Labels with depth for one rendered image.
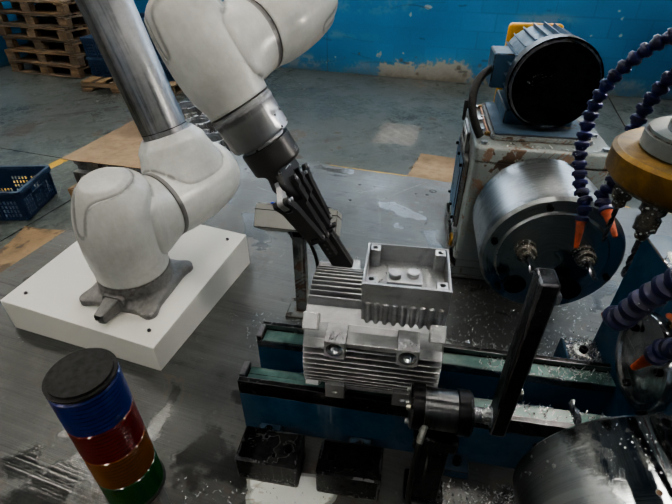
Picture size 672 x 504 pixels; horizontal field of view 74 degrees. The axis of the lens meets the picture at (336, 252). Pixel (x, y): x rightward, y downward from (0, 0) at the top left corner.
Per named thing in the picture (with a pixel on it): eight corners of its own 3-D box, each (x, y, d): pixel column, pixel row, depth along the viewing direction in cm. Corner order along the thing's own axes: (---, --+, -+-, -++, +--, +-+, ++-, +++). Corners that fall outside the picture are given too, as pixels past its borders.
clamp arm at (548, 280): (506, 418, 60) (561, 268, 45) (509, 439, 58) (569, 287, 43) (479, 414, 61) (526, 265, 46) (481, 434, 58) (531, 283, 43)
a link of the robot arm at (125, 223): (76, 272, 96) (34, 182, 82) (145, 229, 107) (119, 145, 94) (125, 302, 89) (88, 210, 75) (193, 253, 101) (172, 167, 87)
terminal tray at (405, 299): (442, 284, 71) (448, 247, 67) (445, 332, 62) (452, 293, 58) (366, 277, 72) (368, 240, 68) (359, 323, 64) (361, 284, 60)
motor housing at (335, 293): (429, 334, 83) (444, 251, 72) (432, 423, 68) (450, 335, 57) (324, 322, 86) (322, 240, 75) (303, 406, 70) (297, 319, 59)
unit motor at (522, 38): (532, 172, 134) (576, 15, 110) (558, 231, 108) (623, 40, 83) (445, 166, 138) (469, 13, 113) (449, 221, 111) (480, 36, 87)
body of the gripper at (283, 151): (276, 141, 58) (313, 199, 62) (292, 119, 64) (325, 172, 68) (232, 164, 61) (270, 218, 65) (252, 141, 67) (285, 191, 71)
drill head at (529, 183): (560, 228, 114) (592, 133, 100) (605, 329, 85) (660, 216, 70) (460, 219, 118) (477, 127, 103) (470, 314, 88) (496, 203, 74)
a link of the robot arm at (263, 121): (276, 80, 62) (298, 118, 64) (226, 109, 66) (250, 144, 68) (255, 99, 55) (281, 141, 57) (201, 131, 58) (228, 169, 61)
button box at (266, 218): (340, 237, 95) (342, 212, 95) (335, 234, 88) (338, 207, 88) (262, 230, 97) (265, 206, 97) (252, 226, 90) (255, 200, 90)
